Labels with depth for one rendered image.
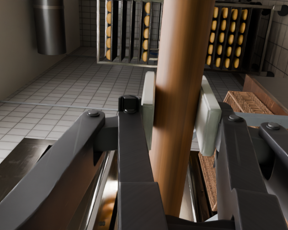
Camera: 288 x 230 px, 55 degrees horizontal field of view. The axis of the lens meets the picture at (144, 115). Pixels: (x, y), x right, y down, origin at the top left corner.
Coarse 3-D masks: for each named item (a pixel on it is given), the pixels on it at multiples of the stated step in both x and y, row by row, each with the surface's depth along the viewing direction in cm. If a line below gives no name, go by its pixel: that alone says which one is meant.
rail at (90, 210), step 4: (108, 152) 163; (108, 156) 159; (104, 164) 152; (104, 168) 148; (100, 176) 142; (100, 180) 139; (100, 184) 136; (96, 188) 133; (96, 192) 131; (96, 196) 128; (92, 200) 126; (92, 204) 123; (92, 208) 121; (88, 212) 119; (88, 216) 117; (88, 220) 115; (84, 224) 113; (88, 224) 113; (84, 228) 111
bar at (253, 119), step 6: (240, 114) 110; (246, 114) 110; (252, 114) 110; (258, 114) 111; (264, 114) 111; (246, 120) 109; (252, 120) 109; (258, 120) 108; (264, 120) 108; (270, 120) 108; (276, 120) 108; (282, 120) 108; (192, 138) 114; (216, 216) 70
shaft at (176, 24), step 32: (192, 0) 15; (192, 32) 16; (160, 64) 17; (192, 64) 17; (160, 96) 18; (192, 96) 18; (160, 128) 19; (192, 128) 19; (160, 160) 19; (160, 192) 20
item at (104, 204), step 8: (112, 152) 162; (112, 160) 156; (112, 168) 154; (104, 176) 142; (112, 176) 153; (104, 184) 136; (112, 184) 151; (104, 192) 133; (112, 192) 149; (96, 200) 125; (104, 200) 131; (112, 200) 148; (96, 208) 121; (104, 208) 130; (112, 208) 146; (96, 216) 117; (104, 216) 129; (96, 224) 116
